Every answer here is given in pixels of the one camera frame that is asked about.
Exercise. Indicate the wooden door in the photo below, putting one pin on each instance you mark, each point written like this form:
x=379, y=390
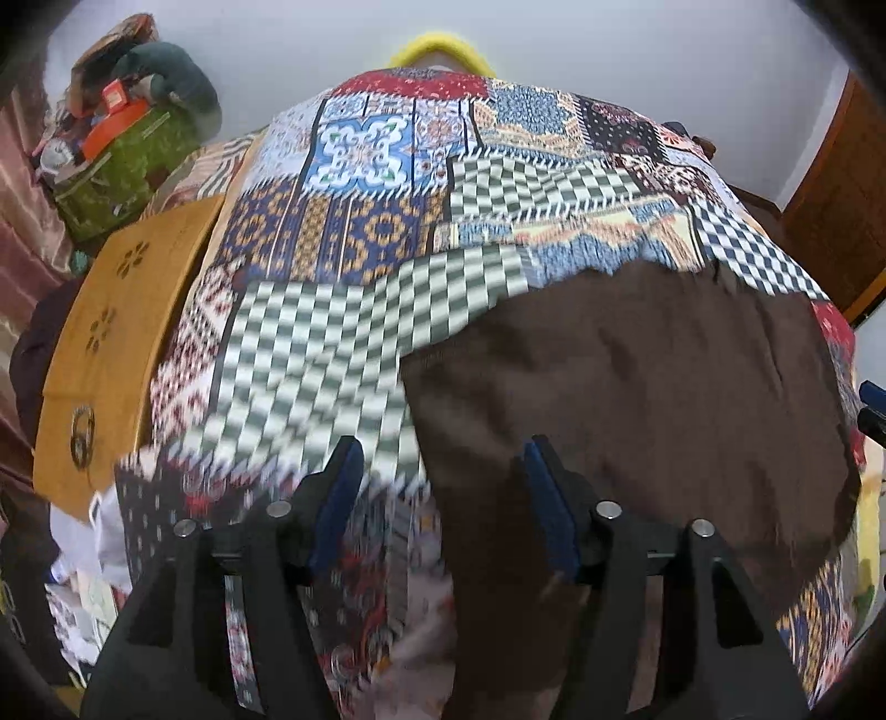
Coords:
x=841, y=208

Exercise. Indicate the wooden lap table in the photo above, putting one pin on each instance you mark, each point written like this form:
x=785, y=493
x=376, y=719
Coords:
x=118, y=332

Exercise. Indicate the orange box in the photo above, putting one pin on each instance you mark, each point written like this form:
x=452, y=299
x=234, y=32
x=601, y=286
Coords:
x=114, y=118

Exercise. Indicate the black bag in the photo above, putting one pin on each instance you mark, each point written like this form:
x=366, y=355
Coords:
x=38, y=360

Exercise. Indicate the yellow foam bar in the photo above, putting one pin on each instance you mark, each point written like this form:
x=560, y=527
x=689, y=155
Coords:
x=443, y=47

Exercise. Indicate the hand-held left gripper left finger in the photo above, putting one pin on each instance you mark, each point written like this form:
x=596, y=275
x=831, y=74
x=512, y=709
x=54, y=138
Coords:
x=336, y=502

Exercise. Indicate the brown garment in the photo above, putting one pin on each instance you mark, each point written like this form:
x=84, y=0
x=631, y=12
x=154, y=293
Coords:
x=623, y=388

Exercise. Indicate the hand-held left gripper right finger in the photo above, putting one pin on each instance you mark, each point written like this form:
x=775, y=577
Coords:
x=550, y=512

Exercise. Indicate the patchwork printed blanket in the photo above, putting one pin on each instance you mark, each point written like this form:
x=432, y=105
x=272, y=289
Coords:
x=360, y=228

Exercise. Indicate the green fabric bag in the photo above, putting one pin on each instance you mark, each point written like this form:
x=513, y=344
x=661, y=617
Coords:
x=131, y=166

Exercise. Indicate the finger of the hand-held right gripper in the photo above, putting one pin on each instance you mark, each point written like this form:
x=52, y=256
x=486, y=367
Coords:
x=873, y=422
x=873, y=393

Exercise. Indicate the orange striped bed sheet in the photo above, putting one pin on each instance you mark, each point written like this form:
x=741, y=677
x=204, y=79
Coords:
x=207, y=173

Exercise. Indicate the pile of white papers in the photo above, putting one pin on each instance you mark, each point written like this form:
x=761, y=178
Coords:
x=90, y=588

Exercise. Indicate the striped brown curtain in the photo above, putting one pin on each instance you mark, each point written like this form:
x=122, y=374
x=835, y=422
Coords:
x=24, y=235

